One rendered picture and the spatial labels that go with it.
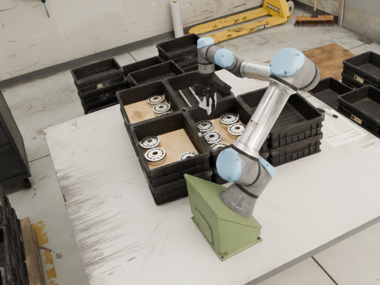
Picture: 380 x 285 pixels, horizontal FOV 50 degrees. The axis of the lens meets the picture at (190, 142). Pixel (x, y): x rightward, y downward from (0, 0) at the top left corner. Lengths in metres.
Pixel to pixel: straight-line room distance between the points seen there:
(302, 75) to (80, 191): 1.25
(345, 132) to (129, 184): 1.19
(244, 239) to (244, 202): 0.16
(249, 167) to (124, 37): 3.95
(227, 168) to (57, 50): 3.88
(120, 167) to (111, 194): 0.21
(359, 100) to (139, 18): 3.01
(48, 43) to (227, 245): 3.89
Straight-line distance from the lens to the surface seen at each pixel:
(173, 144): 2.09
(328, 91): 3.57
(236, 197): 1.63
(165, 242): 1.81
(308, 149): 2.14
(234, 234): 1.65
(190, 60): 3.71
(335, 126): 2.40
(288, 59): 1.50
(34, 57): 5.14
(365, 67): 3.72
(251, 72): 1.79
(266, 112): 1.50
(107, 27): 5.18
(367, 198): 2.00
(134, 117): 2.36
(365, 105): 3.21
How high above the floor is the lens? 2.08
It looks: 37 degrees down
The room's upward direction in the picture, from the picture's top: 9 degrees counter-clockwise
